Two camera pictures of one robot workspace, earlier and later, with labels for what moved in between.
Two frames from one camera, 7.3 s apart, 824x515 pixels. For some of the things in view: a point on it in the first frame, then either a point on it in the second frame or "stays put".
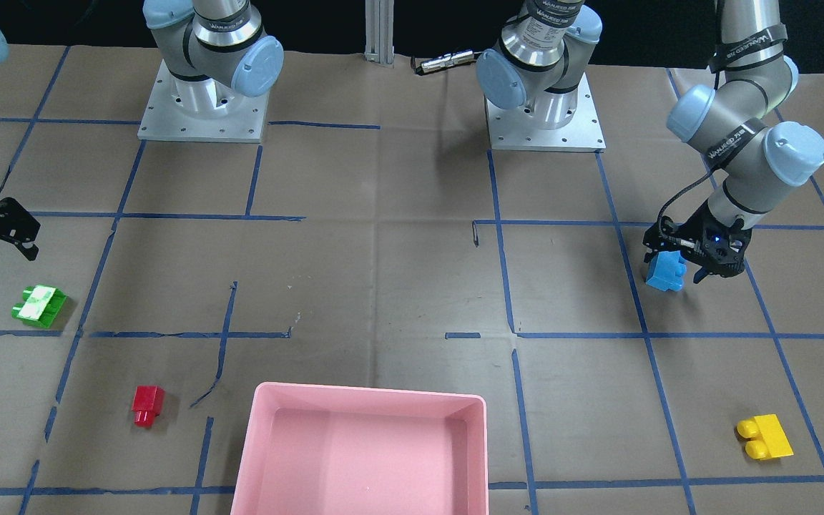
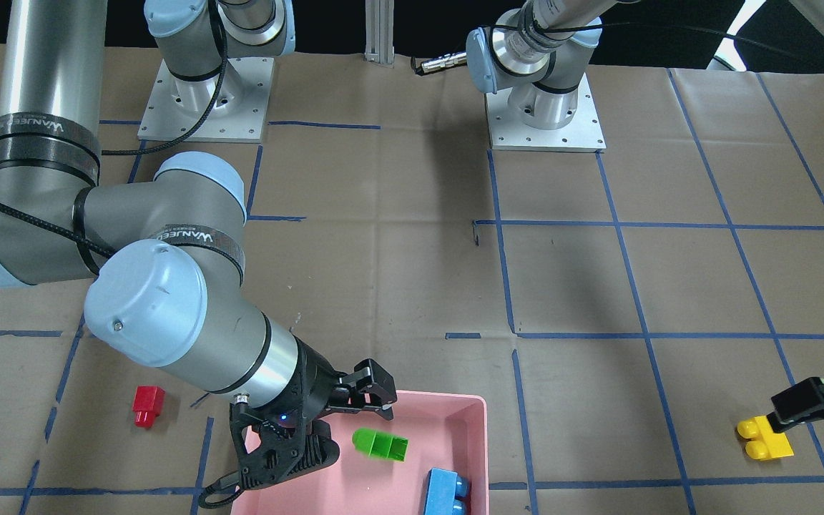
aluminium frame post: x=380 y=31 stays put
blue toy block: x=665 y=271 to x=445 y=493
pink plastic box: x=310 y=449 stays put
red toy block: x=147 y=403 stays put
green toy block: x=40 y=306 to x=377 y=444
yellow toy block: x=764 y=438 stays put
